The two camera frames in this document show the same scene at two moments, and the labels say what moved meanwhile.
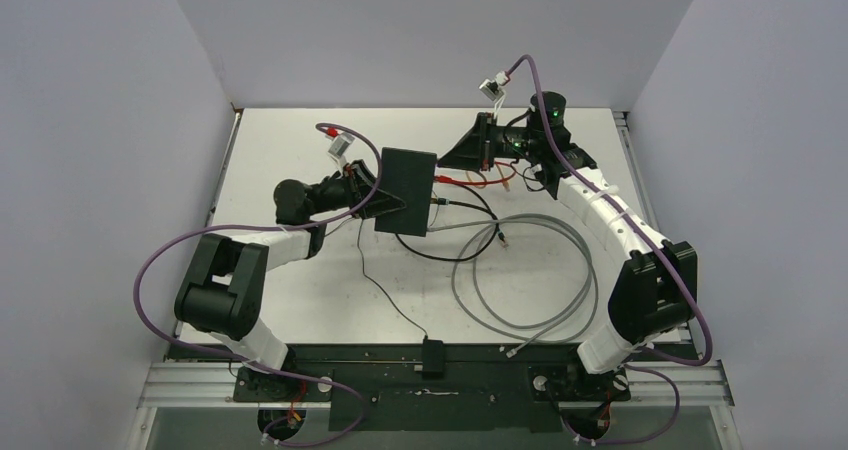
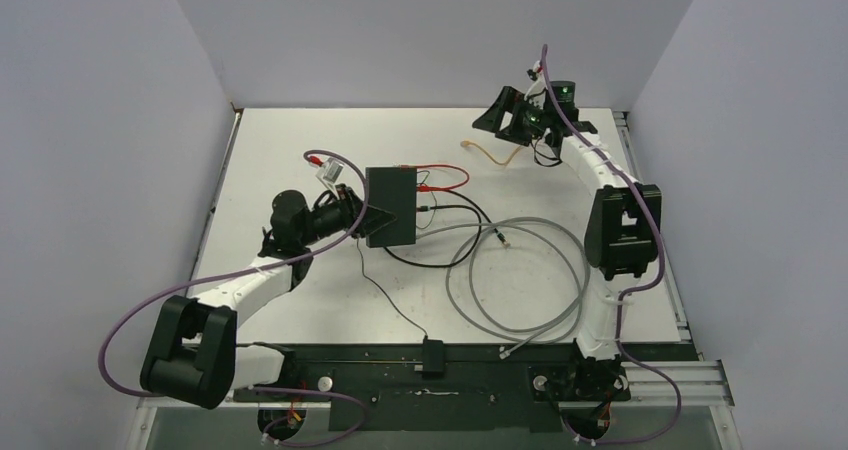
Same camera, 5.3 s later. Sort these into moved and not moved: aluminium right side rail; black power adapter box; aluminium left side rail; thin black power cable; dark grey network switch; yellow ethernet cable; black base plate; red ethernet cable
Moved: dark grey network switch; yellow ethernet cable; red ethernet cable
Not moved: black base plate; aluminium left side rail; black power adapter box; thin black power cable; aluminium right side rail
